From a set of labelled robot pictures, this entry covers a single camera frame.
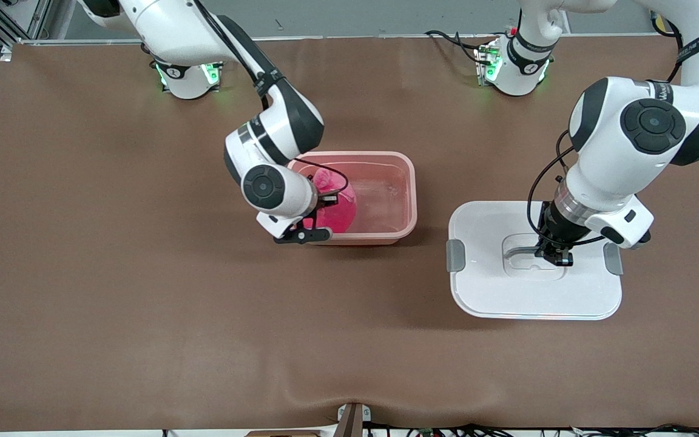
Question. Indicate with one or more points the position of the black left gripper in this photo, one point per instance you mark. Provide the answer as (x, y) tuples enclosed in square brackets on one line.
[(556, 232)]

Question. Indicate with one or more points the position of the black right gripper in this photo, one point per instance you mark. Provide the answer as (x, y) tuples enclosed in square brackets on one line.
[(327, 198)]

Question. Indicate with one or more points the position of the pink plush toy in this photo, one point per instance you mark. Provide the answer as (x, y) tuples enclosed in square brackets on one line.
[(337, 218)]

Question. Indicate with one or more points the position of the white box lid grey latches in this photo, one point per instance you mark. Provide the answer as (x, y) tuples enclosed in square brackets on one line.
[(507, 297)]

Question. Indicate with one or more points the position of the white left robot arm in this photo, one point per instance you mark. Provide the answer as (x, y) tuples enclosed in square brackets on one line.
[(616, 139)]

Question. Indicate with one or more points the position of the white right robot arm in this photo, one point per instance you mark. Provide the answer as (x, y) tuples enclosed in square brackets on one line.
[(276, 121)]

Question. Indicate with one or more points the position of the pink plastic box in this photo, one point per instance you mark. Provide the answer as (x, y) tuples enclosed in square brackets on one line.
[(386, 200)]

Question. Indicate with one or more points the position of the brown table mat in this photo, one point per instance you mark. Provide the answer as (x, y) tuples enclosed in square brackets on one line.
[(349, 334)]

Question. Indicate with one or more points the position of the brown wooden board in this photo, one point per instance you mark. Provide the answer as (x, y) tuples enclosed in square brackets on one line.
[(283, 434)]

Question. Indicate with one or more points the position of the metal clamp bracket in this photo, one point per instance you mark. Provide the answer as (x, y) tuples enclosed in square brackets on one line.
[(352, 422)]

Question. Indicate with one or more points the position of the silver table edge rail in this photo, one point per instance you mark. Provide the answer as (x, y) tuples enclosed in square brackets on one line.
[(386, 37)]

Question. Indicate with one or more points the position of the aluminium frame post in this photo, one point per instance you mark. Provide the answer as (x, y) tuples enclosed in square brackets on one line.
[(40, 15)]

